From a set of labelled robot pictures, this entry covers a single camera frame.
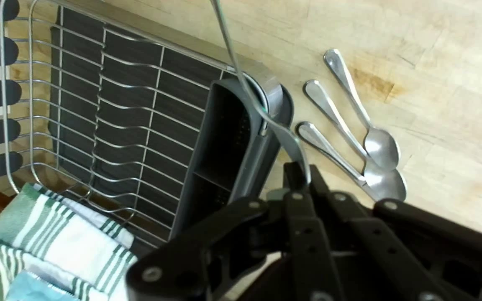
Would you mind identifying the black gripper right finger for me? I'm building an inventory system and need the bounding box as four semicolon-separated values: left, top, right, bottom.
309;165;482;301

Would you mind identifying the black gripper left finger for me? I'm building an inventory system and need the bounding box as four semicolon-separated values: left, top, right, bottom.
125;160;334;301

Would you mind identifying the silver metal fork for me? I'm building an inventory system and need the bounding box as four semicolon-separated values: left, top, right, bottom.
210;0;315;189

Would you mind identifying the dark grey cutlery caddy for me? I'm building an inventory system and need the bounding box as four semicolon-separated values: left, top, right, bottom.
168;75;297;242

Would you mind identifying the silver metal spoon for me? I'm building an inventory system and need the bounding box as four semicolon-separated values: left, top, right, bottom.
304;78;409;202
322;46;402;172

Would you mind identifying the green striped white towel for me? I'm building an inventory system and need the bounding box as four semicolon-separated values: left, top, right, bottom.
0;180;141;301

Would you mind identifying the light blue cloth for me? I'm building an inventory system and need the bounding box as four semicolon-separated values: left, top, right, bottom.
4;269;83;301

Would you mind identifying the wire dish rack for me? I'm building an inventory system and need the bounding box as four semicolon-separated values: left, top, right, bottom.
0;0;297;254

